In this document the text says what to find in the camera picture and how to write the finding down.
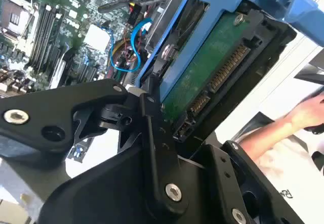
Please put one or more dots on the person's bare hand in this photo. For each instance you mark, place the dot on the person's bare hand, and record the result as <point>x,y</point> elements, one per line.
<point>308,112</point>

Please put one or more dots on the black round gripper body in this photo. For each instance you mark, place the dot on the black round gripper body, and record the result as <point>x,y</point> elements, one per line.
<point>108,191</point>

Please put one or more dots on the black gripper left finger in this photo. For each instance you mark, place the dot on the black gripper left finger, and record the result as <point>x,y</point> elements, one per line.
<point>38,107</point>

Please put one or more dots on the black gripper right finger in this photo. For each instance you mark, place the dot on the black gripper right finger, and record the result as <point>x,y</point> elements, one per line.
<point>227,173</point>

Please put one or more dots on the hard disk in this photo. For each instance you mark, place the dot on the hard disk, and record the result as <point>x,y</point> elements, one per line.
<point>192,87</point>

